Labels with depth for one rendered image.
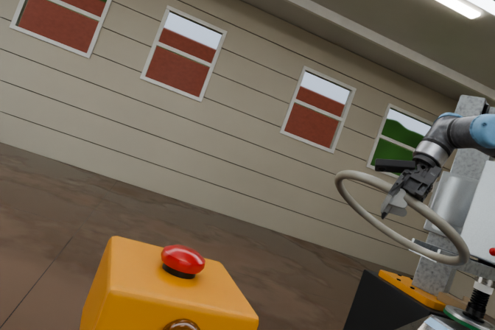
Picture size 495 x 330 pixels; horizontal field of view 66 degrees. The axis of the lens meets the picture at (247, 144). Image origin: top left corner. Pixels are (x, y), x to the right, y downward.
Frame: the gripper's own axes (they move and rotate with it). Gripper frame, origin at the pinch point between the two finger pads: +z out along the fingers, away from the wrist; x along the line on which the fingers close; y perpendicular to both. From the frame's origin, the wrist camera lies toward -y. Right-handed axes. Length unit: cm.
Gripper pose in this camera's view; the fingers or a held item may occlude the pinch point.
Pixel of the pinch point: (381, 211)
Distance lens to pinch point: 118.5
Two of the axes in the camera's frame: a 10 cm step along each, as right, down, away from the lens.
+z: -6.3, 7.5, -2.1
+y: 7.1, 4.4, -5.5
